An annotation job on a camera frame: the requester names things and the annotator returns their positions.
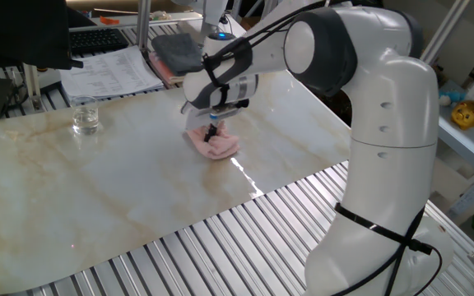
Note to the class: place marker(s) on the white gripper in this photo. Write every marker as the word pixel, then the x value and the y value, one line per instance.
pixel 193 121

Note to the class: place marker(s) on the pink fluffy cleaning cloth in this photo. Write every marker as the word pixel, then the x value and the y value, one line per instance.
pixel 220 148

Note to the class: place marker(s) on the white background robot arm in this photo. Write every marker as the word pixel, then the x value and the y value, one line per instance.
pixel 214 12

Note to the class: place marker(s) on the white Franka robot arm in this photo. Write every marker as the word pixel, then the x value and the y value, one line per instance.
pixel 389 123

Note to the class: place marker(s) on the marble pattern tabletop sheet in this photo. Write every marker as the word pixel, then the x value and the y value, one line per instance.
pixel 56 185

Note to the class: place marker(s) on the pink notebook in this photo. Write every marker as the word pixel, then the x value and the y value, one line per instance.
pixel 165 74

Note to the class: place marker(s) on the gray folded towel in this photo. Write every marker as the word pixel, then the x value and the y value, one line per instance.
pixel 177 53

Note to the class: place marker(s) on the printed paper stack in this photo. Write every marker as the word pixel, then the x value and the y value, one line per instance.
pixel 105 74

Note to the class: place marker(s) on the glass of water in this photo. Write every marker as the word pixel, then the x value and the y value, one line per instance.
pixel 85 119

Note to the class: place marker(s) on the black keyboard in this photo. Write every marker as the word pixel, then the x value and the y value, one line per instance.
pixel 97 40

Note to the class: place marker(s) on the orange tool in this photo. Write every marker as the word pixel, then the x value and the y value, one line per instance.
pixel 109 20

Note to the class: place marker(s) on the black monitor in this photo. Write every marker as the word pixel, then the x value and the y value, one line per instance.
pixel 19 33

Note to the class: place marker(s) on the blue plush toy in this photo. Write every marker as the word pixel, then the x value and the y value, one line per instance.
pixel 453 98

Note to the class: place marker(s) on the yellow pig toy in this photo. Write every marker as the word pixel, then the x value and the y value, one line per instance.
pixel 467 115

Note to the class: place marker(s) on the aluminium frame post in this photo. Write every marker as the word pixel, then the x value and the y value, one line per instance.
pixel 143 24
pixel 442 33

